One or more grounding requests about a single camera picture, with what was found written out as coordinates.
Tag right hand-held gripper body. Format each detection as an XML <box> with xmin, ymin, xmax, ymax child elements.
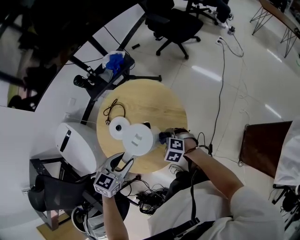
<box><xmin>163</xmin><ymin>127</ymin><xmax>196</xmax><ymax>163</ymax></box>

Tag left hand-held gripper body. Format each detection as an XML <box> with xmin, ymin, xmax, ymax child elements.
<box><xmin>93</xmin><ymin>159</ymin><xmax>129</xmax><ymax>199</ymax></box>

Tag dark blue cloth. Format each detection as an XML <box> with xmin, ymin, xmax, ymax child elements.
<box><xmin>158</xmin><ymin>131</ymin><xmax>171</xmax><ymax>144</ymax></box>

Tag white electric kettle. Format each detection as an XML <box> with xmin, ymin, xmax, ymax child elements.
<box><xmin>121</xmin><ymin>121</ymin><xmax>163</xmax><ymax>165</ymax></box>

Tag person's right forearm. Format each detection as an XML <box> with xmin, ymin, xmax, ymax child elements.
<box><xmin>183</xmin><ymin>139</ymin><xmax>245</xmax><ymax>200</ymax></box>

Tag person's left forearm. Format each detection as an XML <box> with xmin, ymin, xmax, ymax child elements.
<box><xmin>101</xmin><ymin>193</ymin><xmax>130</xmax><ymax>240</ymax></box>

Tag white round kettle base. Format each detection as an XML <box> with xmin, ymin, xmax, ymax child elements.
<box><xmin>109</xmin><ymin>116</ymin><xmax>131</xmax><ymax>141</ymax></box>

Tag person's shoe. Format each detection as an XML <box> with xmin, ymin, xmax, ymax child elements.
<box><xmin>168</xmin><ymin>164</ymin><xmax>185</xmax><ymax>175</ymax></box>

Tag white rounded appliance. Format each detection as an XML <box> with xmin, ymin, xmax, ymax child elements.
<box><xmin>54</xmin><ymin>122</ymin><xmax>104</xmax><ymax>175</ymax></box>

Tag black mesh chair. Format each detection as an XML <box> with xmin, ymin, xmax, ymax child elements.
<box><xmin>28</xmin><ymin>174</ymin><xmax>104</xmax><ymax>213</ymax></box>

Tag black trolley stand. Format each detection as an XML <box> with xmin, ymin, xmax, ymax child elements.
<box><xmin>81</xmin><ymin>50</ymin><xmax>163</xmax><ymax>126</ymax></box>

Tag person's white shirt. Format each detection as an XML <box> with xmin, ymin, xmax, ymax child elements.
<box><xmin>147</xmin><ymin>187</ymin><xmax>285</xmax><ymax>240</ymax></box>

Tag brown board on casters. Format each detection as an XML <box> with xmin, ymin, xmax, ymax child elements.
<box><xmin>237</xmin><ymin>120</ymin><xmax>293</xmax><ymax>179</ymax></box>

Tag blue gloves in plastic bag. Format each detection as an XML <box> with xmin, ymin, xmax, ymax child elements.
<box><xmin>102</xmin><ymin>50</ymin><xmax>127</xmax><ymax>76</ymax></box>

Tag white hanging garment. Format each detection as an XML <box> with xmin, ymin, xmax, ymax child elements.
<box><xmin>273</xmin><ymin>119</ymin><xmax>300</xmax><ymax>187</ymax></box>

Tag black office chair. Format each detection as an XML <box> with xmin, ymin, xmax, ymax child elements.
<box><xmin>144</xmin><ymin>0</ymin><xmax>204</xmax><ymax>60</ymax></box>

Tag tangle of black cables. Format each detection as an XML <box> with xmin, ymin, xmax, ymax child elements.
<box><xmin>121</xmin><ymin>174</ymin><xmax>169</xmax><ymax>215</ymax></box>

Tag black kettle power cord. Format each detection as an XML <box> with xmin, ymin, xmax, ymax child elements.
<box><xmin>103</xmin><ymin>98</ymin><xmax>127</xmax><ymax>126</ymax></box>

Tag black shoulder strap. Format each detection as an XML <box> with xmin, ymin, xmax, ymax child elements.
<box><xmin>171</xmin><ymin>161</ymin><xmax>213</xmax><ymax>237</ymax></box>

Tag long black floor cable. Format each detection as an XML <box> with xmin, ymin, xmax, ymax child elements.
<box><xmin>207</xmin><ymin>38</ymin><xmax>226</xmax><ymax>155</ymax></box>

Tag black camera lens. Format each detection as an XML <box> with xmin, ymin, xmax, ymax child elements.
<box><xmin>73</xmin><ymin>74</ymin><xmax>95</xmax><ymax>90</ymax></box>

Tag wooden desk with wire legs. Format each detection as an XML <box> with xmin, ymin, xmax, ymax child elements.
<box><xmin>249</xmin><ymin>0</ymin><xmax>300</xmax><ymax>58</ymax></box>

